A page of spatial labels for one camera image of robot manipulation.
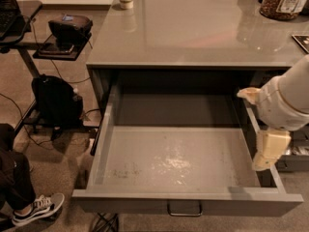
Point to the glass jar of nuts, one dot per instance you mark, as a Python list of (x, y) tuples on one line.
[(282, 9)]

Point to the black desk stand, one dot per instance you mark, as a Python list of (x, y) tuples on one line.
[(13, 40)]

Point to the grey white sneaker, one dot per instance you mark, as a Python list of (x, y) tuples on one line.
[(42, 207)]

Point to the grey drawer cabinet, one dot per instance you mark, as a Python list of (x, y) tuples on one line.
[(215, 45)]

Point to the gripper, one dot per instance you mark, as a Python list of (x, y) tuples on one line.
[(276, 108)]

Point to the black laptop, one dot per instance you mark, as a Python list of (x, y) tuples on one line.
[(9, 13)]

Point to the black side tray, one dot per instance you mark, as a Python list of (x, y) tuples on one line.
[(52, 49)]

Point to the black backpack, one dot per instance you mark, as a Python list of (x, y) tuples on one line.
[(57, 102)]

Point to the dark card on counter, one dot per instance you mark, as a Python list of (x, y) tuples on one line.
[(302, 41)]

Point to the grey drawer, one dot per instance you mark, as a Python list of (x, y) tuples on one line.
[(182, 155), (300, 137), (295, 159)]

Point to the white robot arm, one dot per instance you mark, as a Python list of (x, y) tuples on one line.
[(283, 105)]

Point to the black pouch bag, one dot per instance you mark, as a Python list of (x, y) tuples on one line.
[(70, 28)]

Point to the person leg dark trousers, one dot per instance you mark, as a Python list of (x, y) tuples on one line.
[(15, 181)]

